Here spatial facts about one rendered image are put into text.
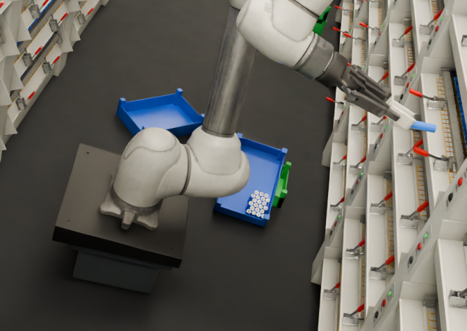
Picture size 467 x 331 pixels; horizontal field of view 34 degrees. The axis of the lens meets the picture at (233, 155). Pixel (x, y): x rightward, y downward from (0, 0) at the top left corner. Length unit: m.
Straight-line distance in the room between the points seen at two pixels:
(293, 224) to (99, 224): 0.90
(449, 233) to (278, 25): 0.55
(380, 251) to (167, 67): 1.69
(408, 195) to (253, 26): 0.70
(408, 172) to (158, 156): 0.69
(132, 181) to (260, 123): 1.24
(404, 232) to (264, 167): 1.10
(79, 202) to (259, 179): 0.84
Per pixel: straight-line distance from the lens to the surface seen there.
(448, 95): 2.08
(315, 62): 1.61
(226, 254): 2.68
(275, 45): 1.59
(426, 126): 1.73
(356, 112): 3.05
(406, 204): 2.02
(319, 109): 3.61
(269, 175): 2.92
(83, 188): 2.36
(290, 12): 1.58
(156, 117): 3.17
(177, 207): 2.41
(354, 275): 2.33
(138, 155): 2.18
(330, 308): 2.48
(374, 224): 2.22
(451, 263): 1.59
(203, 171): 2.25
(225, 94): 2.21
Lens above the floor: 1.84
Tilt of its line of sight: 36 degrees down
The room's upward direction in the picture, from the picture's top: 21 degrees clockwise
